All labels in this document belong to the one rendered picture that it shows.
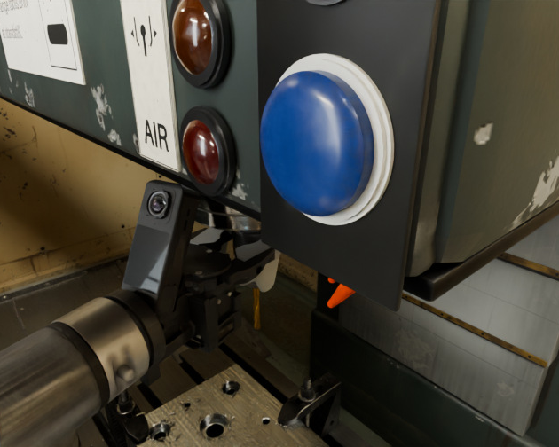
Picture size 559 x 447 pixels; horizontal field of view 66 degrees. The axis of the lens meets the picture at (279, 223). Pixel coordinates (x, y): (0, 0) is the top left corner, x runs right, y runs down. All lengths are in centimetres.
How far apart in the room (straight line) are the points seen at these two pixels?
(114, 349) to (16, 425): 7
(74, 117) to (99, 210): 127
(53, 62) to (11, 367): 19
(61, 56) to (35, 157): 118
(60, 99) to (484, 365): 84
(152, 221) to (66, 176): 108
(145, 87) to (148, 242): 24
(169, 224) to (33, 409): 16
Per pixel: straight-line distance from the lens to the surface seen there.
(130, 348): 35
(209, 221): 42
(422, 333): 98
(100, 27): 20
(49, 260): 153
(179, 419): 81
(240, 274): 41
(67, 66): 24
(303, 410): 78
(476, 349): 93
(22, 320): 149
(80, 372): 34
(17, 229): 147
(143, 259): 39
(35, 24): 28
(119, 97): 19
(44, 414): 33
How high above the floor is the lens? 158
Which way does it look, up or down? 24 degrees down
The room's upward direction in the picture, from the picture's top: straight up
